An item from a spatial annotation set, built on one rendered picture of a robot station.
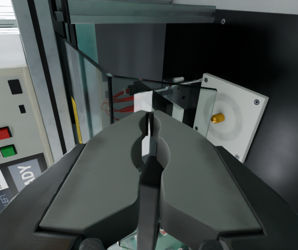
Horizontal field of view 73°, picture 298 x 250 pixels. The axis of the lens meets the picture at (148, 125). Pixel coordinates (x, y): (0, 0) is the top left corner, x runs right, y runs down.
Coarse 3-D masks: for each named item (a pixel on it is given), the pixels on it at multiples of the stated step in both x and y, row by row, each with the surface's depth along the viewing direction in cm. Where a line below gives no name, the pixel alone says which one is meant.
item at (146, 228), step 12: (156, 156) 18; (144, 168) 16; (156, 168) 16; (144, 180) 15; (156, 180) 15; (144, 192) 15; (156, 192) 15; (144, 204) 16; (156, 204) 16; (144, 216) 17; (156, 216) 17; (144, 228) 18; (156, 228) 18; (144, 240) 19; (156, 240) 21
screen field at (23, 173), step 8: (32, 160) 40; (8, 168) 38; (16, 168) 39; (24, 168) 40; (32, 168) 41; (16, 176) 40; (24, 176) 40; (32, 176) 41; (16, 184) 40; (24, 184) 41
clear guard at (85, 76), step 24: (72, 48) 24; (72, 72) 27; (96, 72) 17; (72, 96) 32; (96, 96) 19; (120, 96) 16; (144, 96) 15; (168, 96) 15; (192, 96) 14; (72, 120) 39; (96, 120) 22; (192, 120) 15; (144, 144) 17; (120, 240) 27; (168, 240) 24
